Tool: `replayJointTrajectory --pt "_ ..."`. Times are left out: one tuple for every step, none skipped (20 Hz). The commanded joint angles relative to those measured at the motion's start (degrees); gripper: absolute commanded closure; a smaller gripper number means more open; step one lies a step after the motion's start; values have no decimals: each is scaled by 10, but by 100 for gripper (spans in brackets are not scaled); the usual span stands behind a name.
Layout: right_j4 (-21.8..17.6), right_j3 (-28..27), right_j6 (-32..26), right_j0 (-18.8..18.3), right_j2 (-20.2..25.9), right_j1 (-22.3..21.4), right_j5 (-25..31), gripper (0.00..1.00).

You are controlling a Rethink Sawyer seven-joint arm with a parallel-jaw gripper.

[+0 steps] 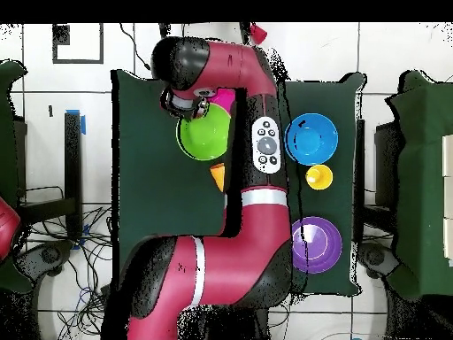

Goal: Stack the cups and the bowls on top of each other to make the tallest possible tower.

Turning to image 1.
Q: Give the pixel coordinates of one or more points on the light blue plastic bowl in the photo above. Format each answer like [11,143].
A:
[311,141]

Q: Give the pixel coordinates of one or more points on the blue tape strip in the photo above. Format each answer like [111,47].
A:
[83,125]

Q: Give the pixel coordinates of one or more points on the yellow plastic cup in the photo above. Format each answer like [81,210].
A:
[319,177]

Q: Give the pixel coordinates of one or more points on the black square floor frame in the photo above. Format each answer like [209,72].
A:
[61,35]

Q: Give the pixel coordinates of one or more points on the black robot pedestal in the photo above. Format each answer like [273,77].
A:
[230,326]

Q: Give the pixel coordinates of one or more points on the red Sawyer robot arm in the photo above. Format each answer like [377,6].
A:
[240,255]

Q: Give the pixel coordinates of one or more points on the red robot shell piece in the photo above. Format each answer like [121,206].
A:
[7,230]

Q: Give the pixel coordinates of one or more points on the orange plastic cup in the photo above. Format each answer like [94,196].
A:
[219,175]

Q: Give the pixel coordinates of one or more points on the grey tripod leg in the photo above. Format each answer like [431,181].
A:
[244,30]
[163,29]

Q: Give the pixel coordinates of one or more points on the purple plastic bowl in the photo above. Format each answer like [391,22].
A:
[318,248]

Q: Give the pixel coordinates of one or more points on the pink plastic bowl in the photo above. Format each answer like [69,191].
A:
[224,99]

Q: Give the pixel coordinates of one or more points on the green plastic bowl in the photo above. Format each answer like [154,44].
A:
[205,134]

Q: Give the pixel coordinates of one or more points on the black table frame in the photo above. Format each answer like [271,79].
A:
[73,159]

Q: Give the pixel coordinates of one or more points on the dark green table cloth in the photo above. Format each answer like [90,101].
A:
[159,194]

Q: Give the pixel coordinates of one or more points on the red plastic cup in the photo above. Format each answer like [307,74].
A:
[259,35]

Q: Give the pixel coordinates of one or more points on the black office chair base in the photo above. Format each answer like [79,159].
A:
[375,258]
[49,255]

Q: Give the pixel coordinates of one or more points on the green cloth side table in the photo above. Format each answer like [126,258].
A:
[7,141]
[421,177]

